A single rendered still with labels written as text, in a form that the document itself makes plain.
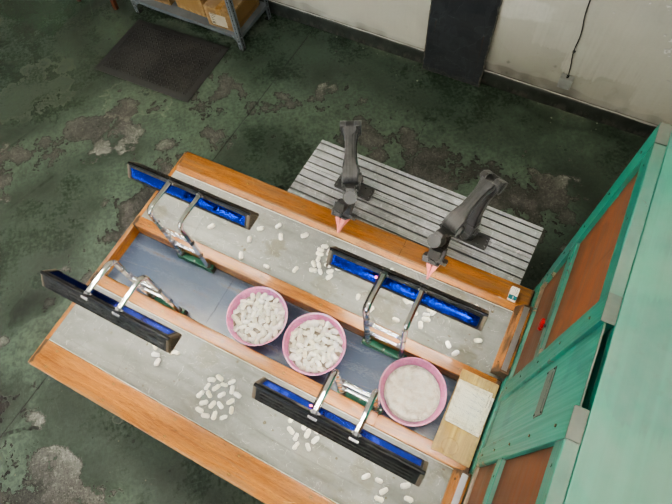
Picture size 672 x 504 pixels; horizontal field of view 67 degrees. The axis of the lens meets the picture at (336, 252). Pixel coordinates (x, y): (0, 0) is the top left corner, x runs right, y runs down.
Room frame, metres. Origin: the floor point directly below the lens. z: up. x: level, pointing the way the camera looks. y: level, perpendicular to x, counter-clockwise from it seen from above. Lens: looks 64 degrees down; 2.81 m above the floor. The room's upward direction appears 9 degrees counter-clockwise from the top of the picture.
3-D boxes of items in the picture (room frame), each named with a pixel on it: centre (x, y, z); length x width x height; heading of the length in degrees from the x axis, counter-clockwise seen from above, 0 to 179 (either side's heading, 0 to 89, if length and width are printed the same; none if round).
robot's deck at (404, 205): (1.01, -0.23, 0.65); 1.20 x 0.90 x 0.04; 53
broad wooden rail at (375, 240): (1.15, -0.03, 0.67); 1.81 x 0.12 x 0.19; 55
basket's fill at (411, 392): (0.35, -0.21, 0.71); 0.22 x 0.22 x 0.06
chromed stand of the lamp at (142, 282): (0.85, 0.84, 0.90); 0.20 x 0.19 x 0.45; 55
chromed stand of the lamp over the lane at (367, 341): (0.62, -0.18, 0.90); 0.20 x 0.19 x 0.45; 55
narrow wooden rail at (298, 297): (0.83, 0.19, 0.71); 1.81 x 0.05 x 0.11; 55
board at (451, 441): (0.23, -0.38, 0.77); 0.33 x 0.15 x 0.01; 145
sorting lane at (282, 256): (0.98, 0.09, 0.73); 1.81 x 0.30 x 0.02; 55
